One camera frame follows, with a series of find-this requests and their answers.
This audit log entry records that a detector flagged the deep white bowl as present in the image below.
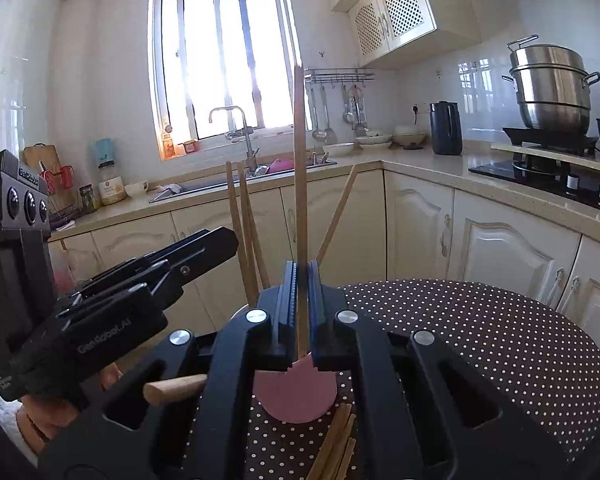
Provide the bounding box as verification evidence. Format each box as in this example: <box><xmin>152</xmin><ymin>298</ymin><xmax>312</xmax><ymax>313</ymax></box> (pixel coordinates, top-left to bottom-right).
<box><xmin>392</xmin><ymin>125</ymin><xmax>428</xmax><ymax>148</ymax></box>

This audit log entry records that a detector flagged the kitchen window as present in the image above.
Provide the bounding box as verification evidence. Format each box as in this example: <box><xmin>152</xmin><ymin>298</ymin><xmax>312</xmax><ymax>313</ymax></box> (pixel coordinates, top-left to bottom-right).
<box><xmin>147</xmin><ymin>0</ymin><xmax>311</xmax><ymax>146</ymax></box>

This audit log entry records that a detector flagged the bunch of wooden chopsticks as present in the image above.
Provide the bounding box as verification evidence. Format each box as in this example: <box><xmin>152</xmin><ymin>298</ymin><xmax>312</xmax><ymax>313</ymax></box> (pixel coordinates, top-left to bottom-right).
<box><xmin>224</xmin><ymin>161</ymin><xmax>359</xmax><ymax>480</ymax></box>

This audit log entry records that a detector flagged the small cream lattice door cabinet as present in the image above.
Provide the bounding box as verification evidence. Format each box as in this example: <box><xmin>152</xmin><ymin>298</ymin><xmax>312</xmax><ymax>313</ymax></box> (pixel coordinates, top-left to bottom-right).
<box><xmin>332</xmin><ymin>0</ymin><xmax>483</xmax><ymax>71</ymax></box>

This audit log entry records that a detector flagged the steel steamer pot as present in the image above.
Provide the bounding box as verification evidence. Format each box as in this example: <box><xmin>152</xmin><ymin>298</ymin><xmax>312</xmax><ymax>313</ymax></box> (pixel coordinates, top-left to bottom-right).
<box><xmin>501</xmin><ymin>35</ymin><xmax>600</xmax><ymax>136</ymax></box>

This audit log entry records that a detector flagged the pink cup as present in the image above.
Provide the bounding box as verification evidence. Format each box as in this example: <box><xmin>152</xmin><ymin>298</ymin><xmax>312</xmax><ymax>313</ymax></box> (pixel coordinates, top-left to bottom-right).
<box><xmin>230</xmin><ymin>302</ymin><xmax>338</xmax><ymax>423</ymax></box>

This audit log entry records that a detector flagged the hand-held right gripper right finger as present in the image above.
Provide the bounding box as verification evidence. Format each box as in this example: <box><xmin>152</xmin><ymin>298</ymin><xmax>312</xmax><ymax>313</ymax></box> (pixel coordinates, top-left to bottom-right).
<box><xmin>306</xmin><ymin>260</ymin><xmax>571</xmax><ymax>480</ymax></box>

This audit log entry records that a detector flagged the metal ladle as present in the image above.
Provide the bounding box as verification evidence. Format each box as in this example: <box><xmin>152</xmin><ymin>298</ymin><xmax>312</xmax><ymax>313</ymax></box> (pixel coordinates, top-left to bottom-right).
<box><xmin>307</xmin><ymin>85</ymin><xmax>328</xmax><ymax>140</ymax></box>

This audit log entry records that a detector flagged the black electric kettle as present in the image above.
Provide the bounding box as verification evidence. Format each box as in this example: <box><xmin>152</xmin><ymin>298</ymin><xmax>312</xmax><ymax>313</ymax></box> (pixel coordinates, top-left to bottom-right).
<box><xmin>428</xmin><ymin>101</ymin><xmax>464</xmax><ymax>156</ymax></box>

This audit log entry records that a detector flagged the single wooden chopstick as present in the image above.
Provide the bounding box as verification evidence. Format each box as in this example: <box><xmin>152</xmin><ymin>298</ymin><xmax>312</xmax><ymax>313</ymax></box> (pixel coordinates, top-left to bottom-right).
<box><xmin>292</xmin><ymin>62</ymin><xmax>313</xmax><ymax>365</ymax></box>
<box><xmin>143</xmin><ymin>374</ymin><xmax>210</xmax><ymax>407</ymax></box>

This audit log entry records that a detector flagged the brown polka dot tablecloth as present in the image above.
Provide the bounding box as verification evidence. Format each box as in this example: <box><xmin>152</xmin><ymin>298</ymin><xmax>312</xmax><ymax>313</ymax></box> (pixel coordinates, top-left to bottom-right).
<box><xmin>180</xmin><ymin>280</ymin><xmax>600</xmax><ymax>480</ymax></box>

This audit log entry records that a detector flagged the black glass cooktop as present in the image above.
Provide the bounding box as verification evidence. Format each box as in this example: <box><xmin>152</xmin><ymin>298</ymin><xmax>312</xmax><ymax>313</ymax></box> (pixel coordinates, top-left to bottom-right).
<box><xmin>468</xmin><ymin>159</ymin><xmax>600</xmax><ymax>218</ymax></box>

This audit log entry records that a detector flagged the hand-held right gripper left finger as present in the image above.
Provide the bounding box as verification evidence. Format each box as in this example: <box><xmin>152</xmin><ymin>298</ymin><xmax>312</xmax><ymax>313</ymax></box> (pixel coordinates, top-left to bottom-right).
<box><xmin>37</xmin><ymin>260</ymin><xmax>301</xmax><ymax>480</ymax></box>

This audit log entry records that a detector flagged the red utensil holder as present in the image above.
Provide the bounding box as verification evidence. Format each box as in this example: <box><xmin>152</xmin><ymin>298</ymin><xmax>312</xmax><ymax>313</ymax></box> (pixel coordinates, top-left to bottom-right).
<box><xmin>42</xmin><ymin>165</ymin><xmax>76</xmax><ymax>196</ymax></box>

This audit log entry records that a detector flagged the person's left hand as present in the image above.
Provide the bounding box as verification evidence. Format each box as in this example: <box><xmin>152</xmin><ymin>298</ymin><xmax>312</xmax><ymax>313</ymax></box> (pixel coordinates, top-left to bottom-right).
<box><xmin>20</xmin><ymin>362</ymin><xmax>126</xmax><ymax>456</ymax></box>

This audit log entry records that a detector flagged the black portable stove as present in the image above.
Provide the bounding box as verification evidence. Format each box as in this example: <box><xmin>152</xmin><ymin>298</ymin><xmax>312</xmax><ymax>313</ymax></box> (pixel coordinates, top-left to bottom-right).
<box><xmin>502</xmin><ymin>126</ymin><xmax>599</xmax><ymax>156</ymax></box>

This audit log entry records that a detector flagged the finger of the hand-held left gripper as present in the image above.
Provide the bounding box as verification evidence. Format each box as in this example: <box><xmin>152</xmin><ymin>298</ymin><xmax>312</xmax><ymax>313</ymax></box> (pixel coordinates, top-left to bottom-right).
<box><xmin>70</xmin><ymin>230</ymin><xmax>239</xmax><ymax>307</ymax></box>
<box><xmin>92</xmin><ymin>226</ymin><xmax>229</xmax><ymax>286</ymax></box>

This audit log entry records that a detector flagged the jar with white contents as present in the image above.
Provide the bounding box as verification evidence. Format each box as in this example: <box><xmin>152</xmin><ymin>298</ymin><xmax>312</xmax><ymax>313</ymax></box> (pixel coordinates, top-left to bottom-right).
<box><xmin>98</xmin><ymin>160</ymin><xmax>127</xmax><ymax>206</ymax></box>

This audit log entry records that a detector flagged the wooden cutting board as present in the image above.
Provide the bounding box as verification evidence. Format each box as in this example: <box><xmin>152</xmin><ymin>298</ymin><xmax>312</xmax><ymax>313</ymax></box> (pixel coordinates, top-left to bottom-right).
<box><xmin>22</xmin><ymin>144</ymin><xmax>63</xmax><ymax>181</ymax></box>

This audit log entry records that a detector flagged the beige kitchen countertop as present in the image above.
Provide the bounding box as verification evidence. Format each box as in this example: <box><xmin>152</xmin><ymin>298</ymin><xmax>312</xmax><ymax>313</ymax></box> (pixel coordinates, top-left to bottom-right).
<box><xmin>50</xmin><ymin>145</ymin><xmax>600</xmax><ymax>251</ymax></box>

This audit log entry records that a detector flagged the steel kitchen sink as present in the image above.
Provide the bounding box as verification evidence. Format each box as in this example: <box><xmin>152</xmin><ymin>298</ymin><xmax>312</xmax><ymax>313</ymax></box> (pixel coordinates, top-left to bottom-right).
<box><xmin>149</xmin><ymin>157</ymin><xmax>338</xmax><ymax>204</ymax></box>

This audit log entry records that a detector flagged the metal sink faucet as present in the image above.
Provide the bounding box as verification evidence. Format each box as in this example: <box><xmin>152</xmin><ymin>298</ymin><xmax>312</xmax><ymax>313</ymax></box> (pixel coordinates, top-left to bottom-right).
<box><xmin>209</xmin><ymin>106</ymin><xmax>261</xmax><ymax>171</ymax></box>

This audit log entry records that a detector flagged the metal spatula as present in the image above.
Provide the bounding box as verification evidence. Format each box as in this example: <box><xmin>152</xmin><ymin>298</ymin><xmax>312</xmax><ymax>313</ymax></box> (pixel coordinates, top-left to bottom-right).
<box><xmin>321</xmin><ymin>85</ymin><xmax>339</xmax><ymax>145</ymax></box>

